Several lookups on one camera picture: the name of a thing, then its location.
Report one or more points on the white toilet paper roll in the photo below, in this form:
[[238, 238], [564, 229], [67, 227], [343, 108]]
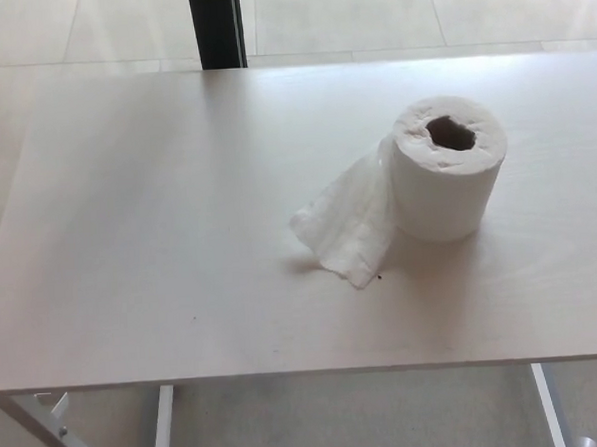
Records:
[[442, 196]]

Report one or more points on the white slanted table leg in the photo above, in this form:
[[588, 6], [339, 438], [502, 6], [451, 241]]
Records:
[[44, 429]]

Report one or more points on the black door frame post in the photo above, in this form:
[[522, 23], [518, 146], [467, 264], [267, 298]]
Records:
[[217, 27]]

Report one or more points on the white table frame bar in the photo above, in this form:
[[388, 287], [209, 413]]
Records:
[[161, 431], [548, 410]]

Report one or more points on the white table leg bracket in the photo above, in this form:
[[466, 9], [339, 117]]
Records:
[[52, 401]]

